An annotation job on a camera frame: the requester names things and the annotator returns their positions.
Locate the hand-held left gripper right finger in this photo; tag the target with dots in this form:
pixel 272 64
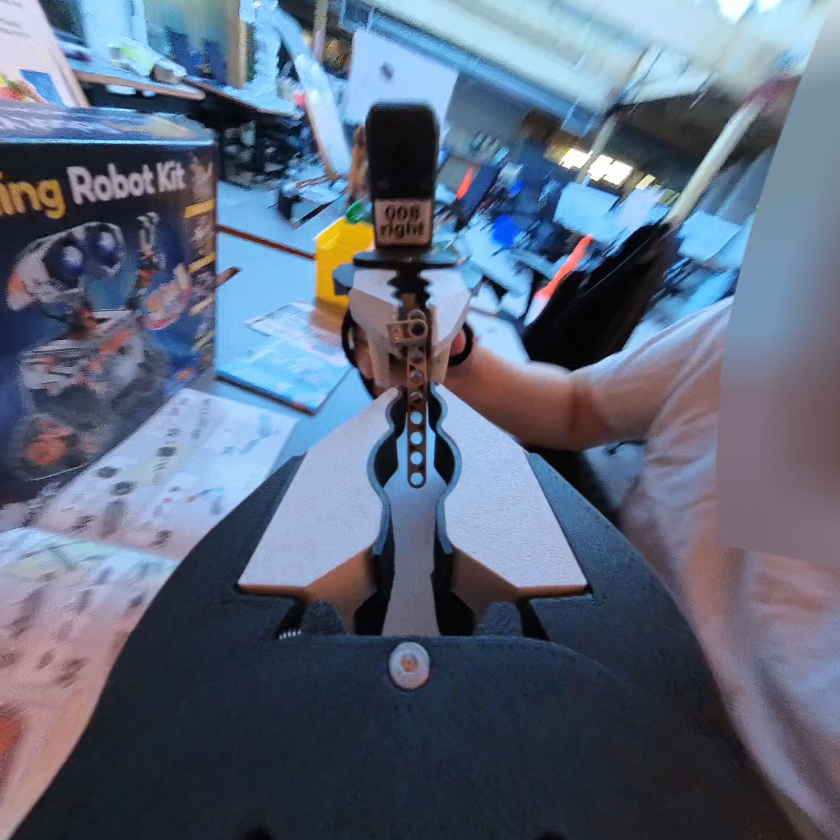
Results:
pixel 505 525

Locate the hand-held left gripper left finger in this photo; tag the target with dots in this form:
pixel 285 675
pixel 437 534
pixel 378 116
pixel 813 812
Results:
pixel 321 525

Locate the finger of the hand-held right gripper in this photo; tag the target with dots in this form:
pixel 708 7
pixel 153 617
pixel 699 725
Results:
pixel 371 308
pixel 449 302

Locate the small grey toy connector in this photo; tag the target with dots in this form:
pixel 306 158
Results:
pixel 407 331

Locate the grey toy beam with holes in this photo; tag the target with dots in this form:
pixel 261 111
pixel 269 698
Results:
pixel 415 428

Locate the person's right forearm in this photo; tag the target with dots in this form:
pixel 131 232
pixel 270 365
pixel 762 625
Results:
pixel 538 407

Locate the grey desk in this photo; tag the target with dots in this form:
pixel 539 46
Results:
pixel 275 282

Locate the person's right hand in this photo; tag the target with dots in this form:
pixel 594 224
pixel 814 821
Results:
pixel 463 374

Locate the yellow storage bin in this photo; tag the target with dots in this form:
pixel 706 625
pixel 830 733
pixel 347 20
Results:
pixel 334 262

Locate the white board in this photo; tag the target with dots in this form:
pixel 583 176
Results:
pixel 400 72

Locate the blue leaflet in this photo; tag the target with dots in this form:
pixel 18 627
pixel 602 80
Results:
pixel 289 361

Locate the black office chair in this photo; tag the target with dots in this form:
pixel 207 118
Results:
pixel 604 302

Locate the white instruction booklet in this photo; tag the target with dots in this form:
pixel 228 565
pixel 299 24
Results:
pixel 164 459

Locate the blue robot kit box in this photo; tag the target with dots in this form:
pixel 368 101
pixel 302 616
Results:
pixel 105 295

